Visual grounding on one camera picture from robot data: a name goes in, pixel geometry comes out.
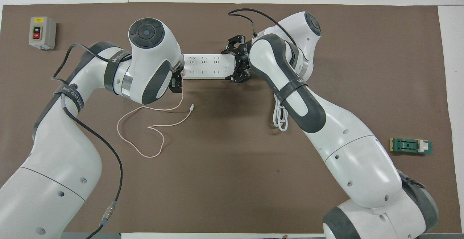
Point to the white power strip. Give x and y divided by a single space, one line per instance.
206 66

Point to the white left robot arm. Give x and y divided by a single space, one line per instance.
54 152

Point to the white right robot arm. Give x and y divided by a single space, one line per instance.
348 152

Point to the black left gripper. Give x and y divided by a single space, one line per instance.
176 75

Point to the brown table mat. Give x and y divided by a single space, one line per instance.
232 181

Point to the grey on-off switch box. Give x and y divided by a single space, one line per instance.
42 32

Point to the green circuit board module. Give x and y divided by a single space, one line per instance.
407 145

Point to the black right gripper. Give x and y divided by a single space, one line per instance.
243 56

